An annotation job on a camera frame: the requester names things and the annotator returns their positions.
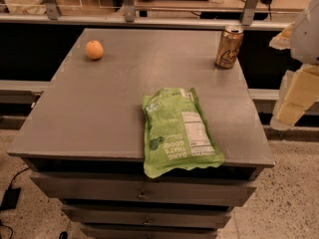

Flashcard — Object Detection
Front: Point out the black power adapter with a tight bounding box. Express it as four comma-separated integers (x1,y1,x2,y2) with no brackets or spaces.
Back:
0,187,21,211

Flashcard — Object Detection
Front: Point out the middle drawer with knob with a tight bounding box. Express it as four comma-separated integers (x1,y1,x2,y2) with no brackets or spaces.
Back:
62,204,230,229

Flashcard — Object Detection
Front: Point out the orange gold soda can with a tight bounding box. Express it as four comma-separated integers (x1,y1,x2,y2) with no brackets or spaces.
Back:
215,25,243,69

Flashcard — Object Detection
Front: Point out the green snack bag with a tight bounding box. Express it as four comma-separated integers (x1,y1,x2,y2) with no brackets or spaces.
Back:
142,88,224,178

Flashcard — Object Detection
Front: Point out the top drawer with knob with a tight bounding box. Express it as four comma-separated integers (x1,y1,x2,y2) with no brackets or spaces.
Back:
31,172,255,206

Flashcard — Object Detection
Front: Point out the black floor cable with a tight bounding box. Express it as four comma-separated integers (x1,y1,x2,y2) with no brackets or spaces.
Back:
7,166,31,189

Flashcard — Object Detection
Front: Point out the drawer with knob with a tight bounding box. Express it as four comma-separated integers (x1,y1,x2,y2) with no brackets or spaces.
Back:
31,172,255,206
62,204,230,229

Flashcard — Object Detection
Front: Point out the metal railing frame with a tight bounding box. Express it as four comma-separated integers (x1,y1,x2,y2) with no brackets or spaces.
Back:
0,0,302,31

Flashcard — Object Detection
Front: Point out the orange fruit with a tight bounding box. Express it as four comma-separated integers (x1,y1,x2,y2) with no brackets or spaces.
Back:
86,40,104,60

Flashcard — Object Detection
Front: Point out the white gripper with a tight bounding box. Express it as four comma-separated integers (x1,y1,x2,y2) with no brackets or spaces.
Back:
269,0,319,130

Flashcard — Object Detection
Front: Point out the grey drawer cabinet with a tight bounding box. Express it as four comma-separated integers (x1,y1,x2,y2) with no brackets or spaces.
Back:
8,29,274,239

